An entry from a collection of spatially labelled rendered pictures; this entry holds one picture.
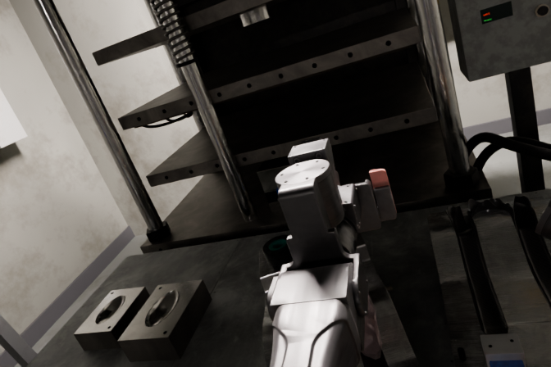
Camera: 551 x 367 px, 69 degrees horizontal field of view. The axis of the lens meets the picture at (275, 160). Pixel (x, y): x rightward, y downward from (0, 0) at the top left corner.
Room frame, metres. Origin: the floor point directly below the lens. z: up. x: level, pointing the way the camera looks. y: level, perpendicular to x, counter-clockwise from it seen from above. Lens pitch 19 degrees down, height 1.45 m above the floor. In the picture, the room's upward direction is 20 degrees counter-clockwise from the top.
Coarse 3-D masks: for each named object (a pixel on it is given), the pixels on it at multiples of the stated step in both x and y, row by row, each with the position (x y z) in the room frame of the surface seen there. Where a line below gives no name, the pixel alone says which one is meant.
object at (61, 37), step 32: (32, 0) 1.52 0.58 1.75; (416, 0) 1.11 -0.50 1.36; (64, 32) 1.52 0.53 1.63; (448, 64) 1.09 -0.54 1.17; (96, 96) 1.52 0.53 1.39; (448, 96) 1.09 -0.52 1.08; (448, 128) 1.09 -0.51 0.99; (128, 160) 1.52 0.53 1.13; (448, 160) 1.12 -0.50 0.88; (160, 224) 1.52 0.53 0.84
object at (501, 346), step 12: (480, 336) 0.46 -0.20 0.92; (492, 336) 0.45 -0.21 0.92; (504, 336) 0.45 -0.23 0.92; (516, 336) 0.44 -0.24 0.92; (492, 348) 0.43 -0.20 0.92; (504, 348) 0.43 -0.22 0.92; (516, 348) 0.42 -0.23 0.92; (492, 360) 0.43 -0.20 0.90; (504, 360) 0.42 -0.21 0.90; (516, 360) 0.41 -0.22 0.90
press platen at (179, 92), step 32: (352, 32) 1.60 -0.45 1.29; (384, 32) 1.27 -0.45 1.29; (416, 32) 1.17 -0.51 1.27; (256, 64) 1.71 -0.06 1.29; (288, 64) 1.34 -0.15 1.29; (320, 64) 1.27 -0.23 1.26; (160, 96) 1.84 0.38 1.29; (192, 96) 1.44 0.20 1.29; (224, 96) 1.40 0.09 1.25; (128, 128) 1.55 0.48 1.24
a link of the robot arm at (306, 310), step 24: (288, 288) 0.30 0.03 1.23; (312, 288) 0.29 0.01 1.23; (336, 288) 0.28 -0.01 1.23; (288, 312) 0.27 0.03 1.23; (312, 312) 0.26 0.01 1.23; (336, 312) 0.25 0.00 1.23; (288, 336) 0.24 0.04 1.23; (312, 336) 0.24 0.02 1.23; (336, 336) 0.23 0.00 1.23; (360, 336) 0.27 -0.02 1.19; (288, 360) 0.22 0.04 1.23; (312, 360) 0.22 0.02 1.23; (336, 360) 0.22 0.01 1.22
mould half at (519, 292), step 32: (448, 224) 0.73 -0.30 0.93; (480, 224) 0.69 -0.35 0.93; (512, 224) 0.66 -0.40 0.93; (448, 256) 0.67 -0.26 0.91; (512, 256) 0.61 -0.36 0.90; (448, 288) 0.61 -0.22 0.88; (512, 288) 0.56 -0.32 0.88; (448, 320) 0.54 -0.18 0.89; (512, 320) 0.49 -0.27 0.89; (544, 320) 0.47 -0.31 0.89; (480, 352) 0.46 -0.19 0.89; (544, 352) 0.42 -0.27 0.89
